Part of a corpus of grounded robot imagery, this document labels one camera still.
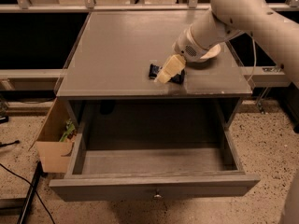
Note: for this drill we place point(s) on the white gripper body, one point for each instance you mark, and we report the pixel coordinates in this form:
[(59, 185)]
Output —
[(188, 49)]

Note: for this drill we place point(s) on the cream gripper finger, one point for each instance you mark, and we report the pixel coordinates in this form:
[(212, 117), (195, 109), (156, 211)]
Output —
[(173, 66)]

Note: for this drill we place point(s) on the blue rxbar blueberry wrapper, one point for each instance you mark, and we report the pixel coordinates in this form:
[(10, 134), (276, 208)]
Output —
[(155, 69)]

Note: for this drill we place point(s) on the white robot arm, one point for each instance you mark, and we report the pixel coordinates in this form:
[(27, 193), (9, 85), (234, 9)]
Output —
[(226, 19)]

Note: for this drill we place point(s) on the grey open top drawer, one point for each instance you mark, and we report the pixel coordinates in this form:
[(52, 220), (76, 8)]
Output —
[(113, 160)]

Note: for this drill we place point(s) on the silver drawer knob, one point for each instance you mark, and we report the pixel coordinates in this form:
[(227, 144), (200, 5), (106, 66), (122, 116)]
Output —
[(157, 195)]

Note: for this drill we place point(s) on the white paper bowl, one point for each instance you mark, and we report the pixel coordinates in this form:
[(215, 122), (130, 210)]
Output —
[(213, 52)]

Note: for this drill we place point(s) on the grey wooden cabinet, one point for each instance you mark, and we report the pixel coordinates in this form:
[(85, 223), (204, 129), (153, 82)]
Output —
[(113, 59)]

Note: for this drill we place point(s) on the green snack bag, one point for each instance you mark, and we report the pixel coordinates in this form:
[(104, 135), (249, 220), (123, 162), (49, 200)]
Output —
[(68, 132)]

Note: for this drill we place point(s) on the brown cardboard box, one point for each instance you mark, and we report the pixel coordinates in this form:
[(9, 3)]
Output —
[(54, 153)]

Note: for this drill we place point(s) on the black metal floor bar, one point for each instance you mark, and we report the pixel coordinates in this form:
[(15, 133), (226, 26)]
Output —
[(25, 211)]

